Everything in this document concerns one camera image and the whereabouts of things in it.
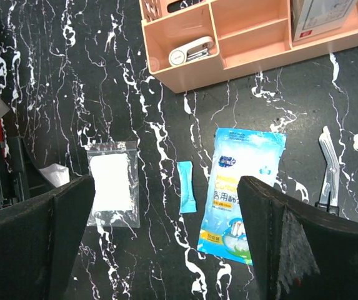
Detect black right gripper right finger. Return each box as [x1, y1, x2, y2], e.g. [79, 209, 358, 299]
[237, 176, 358, 299]

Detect peach plastic desk organizer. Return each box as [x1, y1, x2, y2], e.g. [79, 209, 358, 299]
[139, 1, 358, 93]

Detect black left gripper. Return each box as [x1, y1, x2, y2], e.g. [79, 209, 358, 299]
[0, 98, 54, 209]

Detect white gauze pad packet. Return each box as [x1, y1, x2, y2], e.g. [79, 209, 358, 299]
[39, 163, 70, 188]

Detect black handled metal scissors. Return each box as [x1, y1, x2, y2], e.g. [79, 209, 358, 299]
[315, 126, 340, 216]

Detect clear bag white gauze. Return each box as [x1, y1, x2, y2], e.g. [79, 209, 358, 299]
[86, 141, 141, 228]

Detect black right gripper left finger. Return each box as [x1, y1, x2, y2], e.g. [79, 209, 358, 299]
[0, 176, 95, 299]

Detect small teal sachet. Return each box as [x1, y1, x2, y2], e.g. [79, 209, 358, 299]
[177, 161, 197, 214]

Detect grey stapler box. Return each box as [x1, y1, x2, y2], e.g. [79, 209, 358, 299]
[291, 0, 357, 42]

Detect blue cotton swab packet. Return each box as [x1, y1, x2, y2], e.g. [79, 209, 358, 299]
[197, 128, 286, 264]

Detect white stapler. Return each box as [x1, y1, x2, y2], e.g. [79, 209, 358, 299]
[168, 36, 214, 66]

